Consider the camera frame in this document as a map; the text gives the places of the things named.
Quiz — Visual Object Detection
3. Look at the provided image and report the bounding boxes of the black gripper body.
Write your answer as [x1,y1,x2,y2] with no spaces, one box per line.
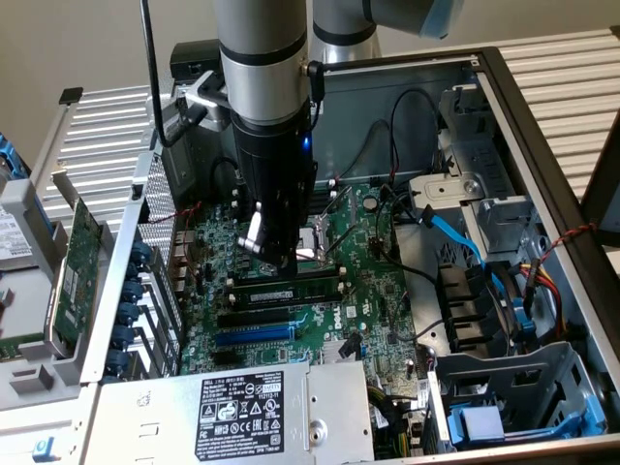
[230,96,320,266]

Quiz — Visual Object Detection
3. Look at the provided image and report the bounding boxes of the green RAM stick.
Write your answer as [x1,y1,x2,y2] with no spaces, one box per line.
[0,332,47,362]
[230,275,344,307]

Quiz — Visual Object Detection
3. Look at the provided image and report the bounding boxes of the metal CPU socket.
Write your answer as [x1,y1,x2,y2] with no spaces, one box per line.
[294,215,338,272]

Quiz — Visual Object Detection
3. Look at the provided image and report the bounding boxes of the long black expansion slot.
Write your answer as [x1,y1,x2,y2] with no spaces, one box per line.
[215,308,293,329]

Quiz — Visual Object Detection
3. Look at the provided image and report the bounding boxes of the thin metal locking lever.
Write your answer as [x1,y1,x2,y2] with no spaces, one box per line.
[325,223,359,258]

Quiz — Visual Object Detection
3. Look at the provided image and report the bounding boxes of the long blue expansion slot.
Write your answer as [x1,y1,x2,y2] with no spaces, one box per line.
[214,324,295,347]

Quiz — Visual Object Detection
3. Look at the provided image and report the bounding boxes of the dark blue card clip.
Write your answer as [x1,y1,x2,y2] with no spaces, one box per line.
[105,349,132,378]
[117,300,141,325]
[129,240,154,266]
[120,279,145,304]
[111,324,137,350]

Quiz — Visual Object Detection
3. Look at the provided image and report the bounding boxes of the open grey PC case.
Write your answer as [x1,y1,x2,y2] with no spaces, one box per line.
[79,46,620,465]

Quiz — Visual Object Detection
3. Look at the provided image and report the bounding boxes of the black box device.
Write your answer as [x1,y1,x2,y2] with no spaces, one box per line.
[170,41,222,81]

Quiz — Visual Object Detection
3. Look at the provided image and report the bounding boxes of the small silver chipset heatsink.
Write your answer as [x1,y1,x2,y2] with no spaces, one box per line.
[320,338,351,365]

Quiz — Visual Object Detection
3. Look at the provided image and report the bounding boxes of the green Dell motherboard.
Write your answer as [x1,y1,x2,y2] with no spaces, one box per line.
[176,181,427,388]

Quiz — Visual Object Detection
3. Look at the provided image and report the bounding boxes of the green graphics card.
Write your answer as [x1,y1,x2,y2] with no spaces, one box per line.
[43,167,106,359]

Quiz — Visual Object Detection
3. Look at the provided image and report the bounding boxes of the silver power supply unit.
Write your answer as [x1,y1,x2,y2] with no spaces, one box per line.
[79,360,377,465]

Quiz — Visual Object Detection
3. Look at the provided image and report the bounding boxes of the black fan shroud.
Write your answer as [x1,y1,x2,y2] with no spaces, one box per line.
[434,261,515,355]

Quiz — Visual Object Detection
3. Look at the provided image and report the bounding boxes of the silver drive cage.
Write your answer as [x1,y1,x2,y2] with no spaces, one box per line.
[405,81,551,258]

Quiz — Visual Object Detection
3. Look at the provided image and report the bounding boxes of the silver Toshiba hard disk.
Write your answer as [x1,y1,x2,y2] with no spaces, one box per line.
[0,202,38,270]

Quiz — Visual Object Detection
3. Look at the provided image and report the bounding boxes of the grey parts rack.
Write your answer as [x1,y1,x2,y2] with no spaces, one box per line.
[0,176,106,413]

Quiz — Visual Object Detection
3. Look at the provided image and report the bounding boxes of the blue disk tray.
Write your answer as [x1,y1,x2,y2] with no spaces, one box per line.
[446,394,607,450]

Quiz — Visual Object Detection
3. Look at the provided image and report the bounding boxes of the grey metal disk bay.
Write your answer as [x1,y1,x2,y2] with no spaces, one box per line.
[425,340,610,454]

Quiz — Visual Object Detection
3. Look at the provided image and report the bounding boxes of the blue case latch button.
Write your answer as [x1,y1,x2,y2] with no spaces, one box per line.
[32,435,57,461]

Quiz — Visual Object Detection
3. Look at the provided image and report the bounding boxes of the dark upright panel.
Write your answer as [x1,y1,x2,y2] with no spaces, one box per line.
[580,108,620,248]

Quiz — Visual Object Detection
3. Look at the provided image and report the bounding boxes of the small black wire loop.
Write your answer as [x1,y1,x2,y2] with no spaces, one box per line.
[208,155,241,195]

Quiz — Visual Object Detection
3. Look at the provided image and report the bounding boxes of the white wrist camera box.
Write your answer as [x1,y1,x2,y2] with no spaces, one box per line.
[176,70,233,133]

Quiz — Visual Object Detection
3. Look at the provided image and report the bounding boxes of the red black twisted wire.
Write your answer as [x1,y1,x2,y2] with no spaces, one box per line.
[538,222,598,266]
[144,201,203,227]

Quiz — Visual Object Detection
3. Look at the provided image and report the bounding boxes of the black gripper cable plug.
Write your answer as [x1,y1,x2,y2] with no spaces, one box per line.
[306,60,326,135]

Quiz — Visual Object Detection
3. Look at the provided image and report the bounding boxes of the thin black wire loop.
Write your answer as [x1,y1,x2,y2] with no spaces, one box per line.
[388,88,445,188]

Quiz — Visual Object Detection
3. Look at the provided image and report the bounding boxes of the black camera cable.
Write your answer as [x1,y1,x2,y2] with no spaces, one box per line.
[139,0,207,149]

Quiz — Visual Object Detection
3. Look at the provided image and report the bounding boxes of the thick black case cable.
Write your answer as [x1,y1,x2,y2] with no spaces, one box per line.
[375,183,441,288]

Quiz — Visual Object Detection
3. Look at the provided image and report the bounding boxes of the blue SATA wire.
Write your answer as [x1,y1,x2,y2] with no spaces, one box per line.
[419,203,537,343]

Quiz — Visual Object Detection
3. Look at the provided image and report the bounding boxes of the blue disk rail frame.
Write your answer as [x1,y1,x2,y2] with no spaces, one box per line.
[0,133,31,183]

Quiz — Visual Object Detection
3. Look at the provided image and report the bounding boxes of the yellow red power wires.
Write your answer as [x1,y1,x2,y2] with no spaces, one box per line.
[518,259,571,343]

